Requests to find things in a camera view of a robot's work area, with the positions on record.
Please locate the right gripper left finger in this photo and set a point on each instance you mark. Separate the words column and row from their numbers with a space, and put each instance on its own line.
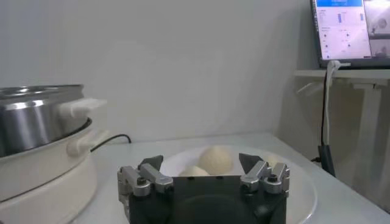
column 152, row 179

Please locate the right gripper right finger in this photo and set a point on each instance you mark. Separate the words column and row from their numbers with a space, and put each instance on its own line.
column 259, row 178

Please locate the white steamed baozi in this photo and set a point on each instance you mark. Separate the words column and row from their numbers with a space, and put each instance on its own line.
column 216, row 159
column 193, row 172

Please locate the stainless steel steamer basket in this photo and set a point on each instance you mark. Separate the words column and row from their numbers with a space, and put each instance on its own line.
column 30, row 121

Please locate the white round plate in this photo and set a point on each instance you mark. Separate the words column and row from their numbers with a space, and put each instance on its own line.
column 301, row 194

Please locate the black power adapter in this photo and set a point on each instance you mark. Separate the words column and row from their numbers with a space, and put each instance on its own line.
column 326, row 159

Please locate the white electric cooker base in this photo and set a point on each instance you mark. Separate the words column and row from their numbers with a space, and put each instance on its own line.
column 45, row 182

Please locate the white desk with laptop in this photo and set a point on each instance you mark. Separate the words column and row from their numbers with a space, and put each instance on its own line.
column 350, row 74

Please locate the open laptop computer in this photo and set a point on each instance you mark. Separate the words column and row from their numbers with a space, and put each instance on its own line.
column 341, row 30

